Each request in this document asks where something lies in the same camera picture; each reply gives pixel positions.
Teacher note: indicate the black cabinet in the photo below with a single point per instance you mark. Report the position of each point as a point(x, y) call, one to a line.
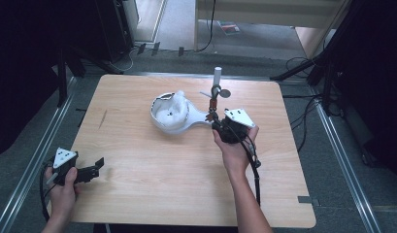
point(115, 26)

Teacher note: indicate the white plush bear pouch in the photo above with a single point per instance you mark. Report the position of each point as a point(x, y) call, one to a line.
point(172, 111)

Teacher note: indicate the black metal stand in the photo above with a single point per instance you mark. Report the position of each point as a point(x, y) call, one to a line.
point(319, 69)
point(61, 81)

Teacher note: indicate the person's right hand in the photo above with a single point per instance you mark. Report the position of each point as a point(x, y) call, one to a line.
point(235, 153)

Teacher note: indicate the black curtain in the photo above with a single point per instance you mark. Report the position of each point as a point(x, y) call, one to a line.
point(374, 64)
point(18, 64)

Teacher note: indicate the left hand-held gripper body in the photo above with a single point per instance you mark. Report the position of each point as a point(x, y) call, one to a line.
point(64, 157)

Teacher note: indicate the white key stand with bowl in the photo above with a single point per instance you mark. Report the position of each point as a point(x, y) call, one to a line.
point(194, 117)

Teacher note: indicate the light wooden furniture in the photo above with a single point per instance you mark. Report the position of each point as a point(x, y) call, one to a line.
point(267, 8)

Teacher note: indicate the person's left hand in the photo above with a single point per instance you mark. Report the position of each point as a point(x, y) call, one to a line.
point(62, 198)

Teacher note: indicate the grey tape piece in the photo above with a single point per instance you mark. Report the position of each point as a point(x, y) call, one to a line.
point(306, 199)

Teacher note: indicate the black tape strip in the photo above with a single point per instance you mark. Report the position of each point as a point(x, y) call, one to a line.
point(181, 51)
point(155, 48)

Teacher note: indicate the aluminium floor rail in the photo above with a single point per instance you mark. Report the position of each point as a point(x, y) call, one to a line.
point(345, 161)
point(31, 168)

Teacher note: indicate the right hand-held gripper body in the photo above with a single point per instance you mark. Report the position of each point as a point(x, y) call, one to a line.
point(238, 118)

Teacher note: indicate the red booklet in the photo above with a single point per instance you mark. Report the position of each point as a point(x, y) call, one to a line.
point(229, 27)

